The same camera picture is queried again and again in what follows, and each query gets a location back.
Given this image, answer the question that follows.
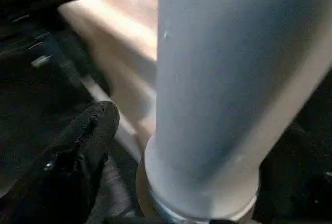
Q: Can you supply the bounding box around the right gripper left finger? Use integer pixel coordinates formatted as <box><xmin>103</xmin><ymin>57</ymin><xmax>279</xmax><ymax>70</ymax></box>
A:
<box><xmin>0</xmin><ymin>101</ymin><xmax>121</xmax><ymax>224</ymax></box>

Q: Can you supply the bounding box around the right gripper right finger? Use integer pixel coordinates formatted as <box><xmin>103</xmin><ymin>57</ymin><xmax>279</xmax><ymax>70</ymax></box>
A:
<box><xmin>254</xmin><ymin>123</ymin><xmax>332</xmax><ymax>224</ymax></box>

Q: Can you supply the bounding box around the white plastic table leg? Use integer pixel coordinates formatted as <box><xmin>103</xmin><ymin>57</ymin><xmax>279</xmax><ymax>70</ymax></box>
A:
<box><xmin>136</xmin><ymin>0</ymin><xmax>332</xmax><ymax>222</ymax></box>

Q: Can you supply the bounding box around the white plastic table top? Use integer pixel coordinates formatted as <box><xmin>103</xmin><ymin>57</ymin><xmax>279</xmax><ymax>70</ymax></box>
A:
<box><xmin>49</xmin><ymin>0</ymin><xmax>332</xmax><ymax>165</ymax></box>

